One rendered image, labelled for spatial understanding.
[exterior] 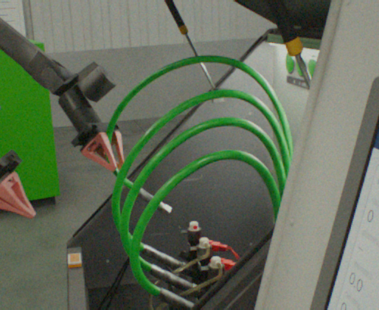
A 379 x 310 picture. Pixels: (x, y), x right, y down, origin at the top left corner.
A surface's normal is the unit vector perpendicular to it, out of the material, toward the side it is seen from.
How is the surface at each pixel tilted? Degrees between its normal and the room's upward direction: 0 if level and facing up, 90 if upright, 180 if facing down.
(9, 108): 90
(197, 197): 90
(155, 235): 90
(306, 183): 76
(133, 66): 90
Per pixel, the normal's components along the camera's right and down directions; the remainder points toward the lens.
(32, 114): 0.33, 0.23
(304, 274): -0.97, -0.14
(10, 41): -0.29, -0.11
